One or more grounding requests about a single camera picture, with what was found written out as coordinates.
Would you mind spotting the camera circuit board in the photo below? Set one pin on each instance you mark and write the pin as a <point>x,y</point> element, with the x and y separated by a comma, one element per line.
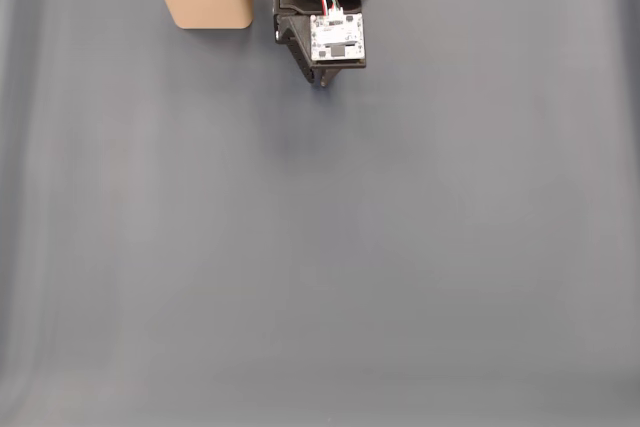
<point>337,37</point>

